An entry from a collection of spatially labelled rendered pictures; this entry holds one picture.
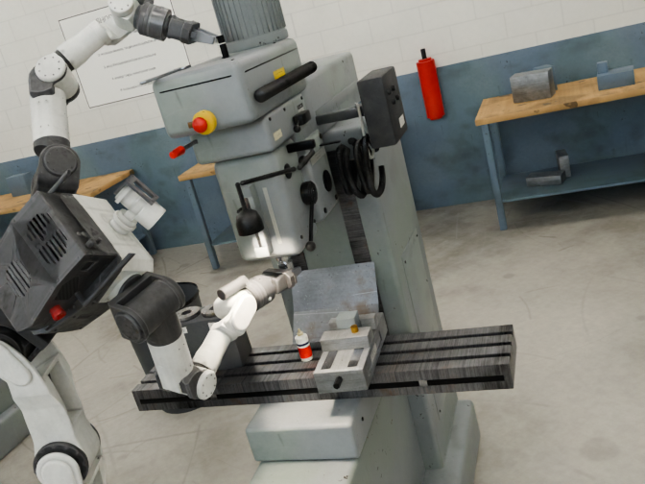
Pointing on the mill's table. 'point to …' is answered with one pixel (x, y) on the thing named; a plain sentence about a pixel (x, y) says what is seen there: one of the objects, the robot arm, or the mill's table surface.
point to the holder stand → (234, 354)
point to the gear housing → (250, 134)
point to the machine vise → (351, 359)
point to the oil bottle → (303, 346)
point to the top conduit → (284, 82)
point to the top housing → (226, 87)
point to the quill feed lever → (310, 208)
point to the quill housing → (269, 201)
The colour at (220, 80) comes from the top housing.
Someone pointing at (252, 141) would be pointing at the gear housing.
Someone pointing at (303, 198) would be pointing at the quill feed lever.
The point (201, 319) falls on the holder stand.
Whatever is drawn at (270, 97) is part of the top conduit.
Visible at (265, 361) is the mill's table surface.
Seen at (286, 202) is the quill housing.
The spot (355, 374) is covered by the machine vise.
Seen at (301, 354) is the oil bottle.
